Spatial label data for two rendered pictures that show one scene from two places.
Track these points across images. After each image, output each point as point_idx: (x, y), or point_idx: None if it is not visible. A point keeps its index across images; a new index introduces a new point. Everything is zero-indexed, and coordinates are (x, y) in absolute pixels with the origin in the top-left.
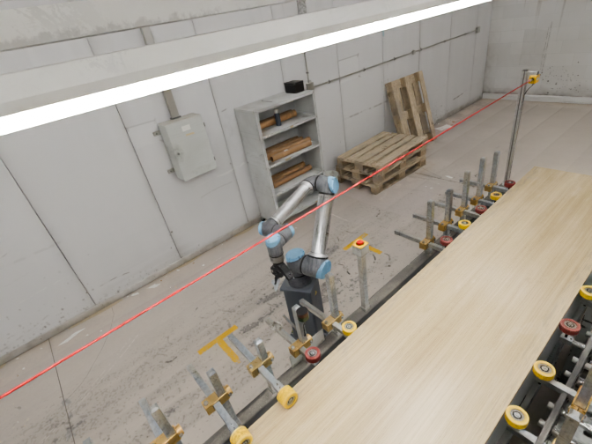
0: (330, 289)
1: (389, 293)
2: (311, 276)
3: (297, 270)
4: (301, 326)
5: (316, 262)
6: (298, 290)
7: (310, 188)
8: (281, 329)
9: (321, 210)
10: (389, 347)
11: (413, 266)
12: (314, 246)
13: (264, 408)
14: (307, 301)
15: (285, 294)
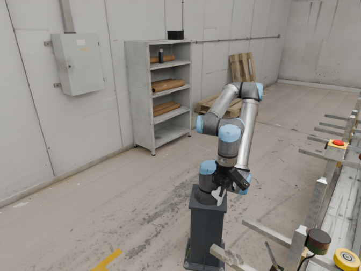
0: (320, 202)
1: (326, 212)
2: (232, 191)
3: (214, 184)
4: (299, 261)
5: (241, 174)
6: (210, 207)
7: (236, 93)
8: (243, 262)
9: (247, 116)
10: None
11: (330, 183)
12: (238, 156)
13: None
14: (253, 221)
15: (194, 213)
